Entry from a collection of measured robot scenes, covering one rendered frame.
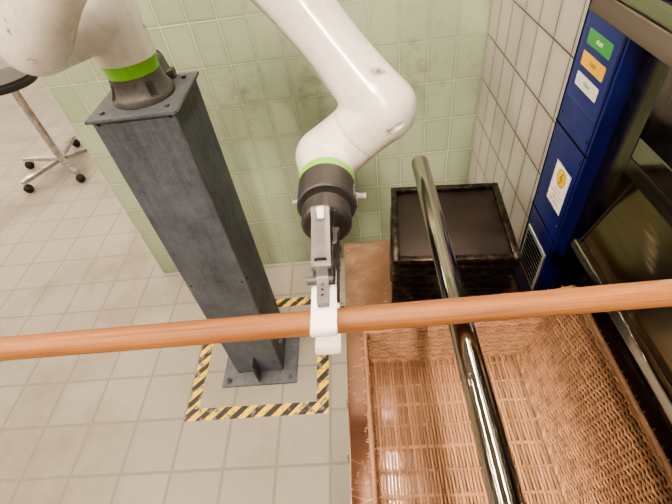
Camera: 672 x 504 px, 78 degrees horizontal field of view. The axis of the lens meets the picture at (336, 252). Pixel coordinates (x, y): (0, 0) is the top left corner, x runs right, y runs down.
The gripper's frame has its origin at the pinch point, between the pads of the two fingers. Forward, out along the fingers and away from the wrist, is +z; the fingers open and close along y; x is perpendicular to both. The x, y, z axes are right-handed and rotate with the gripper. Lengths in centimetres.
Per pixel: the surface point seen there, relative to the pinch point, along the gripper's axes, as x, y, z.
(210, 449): 61, 119, -29
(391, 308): -7.8, -1.5, 0.3
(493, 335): -35, 51, -28
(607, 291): -31.4, -1.7, 0.5
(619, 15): -37.7, -21.2, -24.9
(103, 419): 110, 119, -43
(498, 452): -16.0, 1.7, 15.3
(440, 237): -16.1, 1.7, -13.7
